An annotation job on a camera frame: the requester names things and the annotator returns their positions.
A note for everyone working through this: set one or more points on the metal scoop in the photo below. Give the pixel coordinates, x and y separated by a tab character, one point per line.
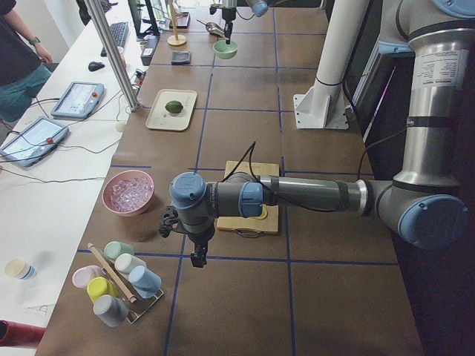
212	28

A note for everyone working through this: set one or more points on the bamboo cutting board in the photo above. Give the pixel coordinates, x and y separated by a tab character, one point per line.
250	201

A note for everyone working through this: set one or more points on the green lime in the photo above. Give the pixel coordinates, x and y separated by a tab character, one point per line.
174	107

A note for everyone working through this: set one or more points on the aluminium frame post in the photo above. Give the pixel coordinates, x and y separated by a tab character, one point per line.
128	88

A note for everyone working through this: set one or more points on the lower teach pendant tablet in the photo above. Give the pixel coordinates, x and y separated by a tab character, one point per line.
35	142

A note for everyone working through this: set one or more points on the lemon slice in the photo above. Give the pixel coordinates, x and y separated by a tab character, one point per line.
263	214

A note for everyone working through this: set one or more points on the pink bowl with ice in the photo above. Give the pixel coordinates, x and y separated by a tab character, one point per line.
128	193

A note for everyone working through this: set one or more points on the grey folded cloth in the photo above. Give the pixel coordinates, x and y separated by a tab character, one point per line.
181	58

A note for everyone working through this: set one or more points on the wooden mug tree stand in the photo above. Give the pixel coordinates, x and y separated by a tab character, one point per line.
176	39

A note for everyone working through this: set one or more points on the light green bowl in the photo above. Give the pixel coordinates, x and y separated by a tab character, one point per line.
224	50

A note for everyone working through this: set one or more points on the teach pendant tablet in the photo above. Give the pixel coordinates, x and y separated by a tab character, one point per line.
35	142
79	100

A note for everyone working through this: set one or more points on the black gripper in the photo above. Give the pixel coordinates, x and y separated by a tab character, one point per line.
227	14
200	238

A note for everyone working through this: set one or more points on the person in black shirt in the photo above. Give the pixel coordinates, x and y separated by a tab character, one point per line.
23	60

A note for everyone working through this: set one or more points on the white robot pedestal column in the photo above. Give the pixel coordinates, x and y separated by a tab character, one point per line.
322	106

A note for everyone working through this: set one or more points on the black keyboard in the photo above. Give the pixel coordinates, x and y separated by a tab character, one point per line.
119	32

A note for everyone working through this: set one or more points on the cream rabbit tray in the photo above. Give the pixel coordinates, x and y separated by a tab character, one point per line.
160	119

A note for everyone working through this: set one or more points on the upper teach pendant tablet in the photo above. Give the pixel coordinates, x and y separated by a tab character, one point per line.
79	100

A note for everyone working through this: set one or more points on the cup rack with cups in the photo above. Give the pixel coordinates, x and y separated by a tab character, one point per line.
119	284

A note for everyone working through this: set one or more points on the white paper cup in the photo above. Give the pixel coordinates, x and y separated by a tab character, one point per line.
19	269

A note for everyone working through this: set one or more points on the black computer mouse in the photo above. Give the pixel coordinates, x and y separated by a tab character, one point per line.
95	66

